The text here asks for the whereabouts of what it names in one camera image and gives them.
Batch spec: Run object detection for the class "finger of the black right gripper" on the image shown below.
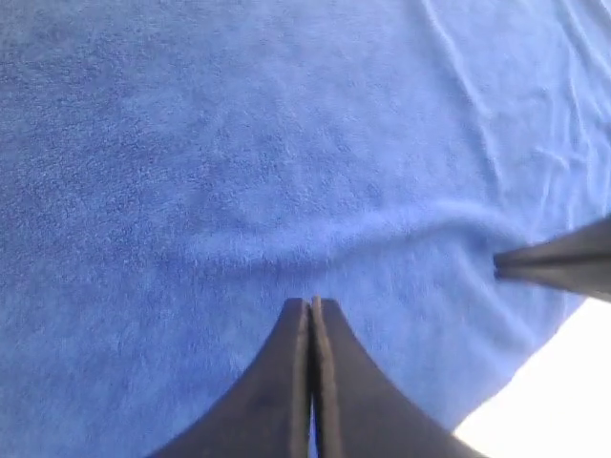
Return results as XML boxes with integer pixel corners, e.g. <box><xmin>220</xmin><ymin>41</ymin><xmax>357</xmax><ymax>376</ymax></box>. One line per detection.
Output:
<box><xmin>494</xmin><ymin>221</ymin><xmax>610</xmax><ymax>268</ymax></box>
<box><xmin>496</xmin><ymin>264</ymin><xmax>610</xmax><ymax>302</ymax></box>

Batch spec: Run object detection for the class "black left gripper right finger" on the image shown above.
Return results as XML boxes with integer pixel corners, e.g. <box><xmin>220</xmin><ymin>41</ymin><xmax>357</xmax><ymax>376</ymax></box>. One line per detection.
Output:
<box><xmin>310</xmin><ymin>297</ymin><xmax>482</xmax><ymax>458</ymax></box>

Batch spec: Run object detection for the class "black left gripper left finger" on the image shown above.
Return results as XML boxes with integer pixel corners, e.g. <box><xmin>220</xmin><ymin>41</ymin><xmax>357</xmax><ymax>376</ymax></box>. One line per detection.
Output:
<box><xmin>152</xmin><ymin>299</ymin><xmax>310</xmax><ymax>458</ymax></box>

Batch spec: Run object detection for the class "blue microfiber cloth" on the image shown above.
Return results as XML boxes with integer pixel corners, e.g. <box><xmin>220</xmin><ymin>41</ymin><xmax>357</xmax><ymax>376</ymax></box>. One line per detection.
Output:
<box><xmin>1</xmin><ymin>1</ymin><xmax>610</xmax><ymax>457</ymax></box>

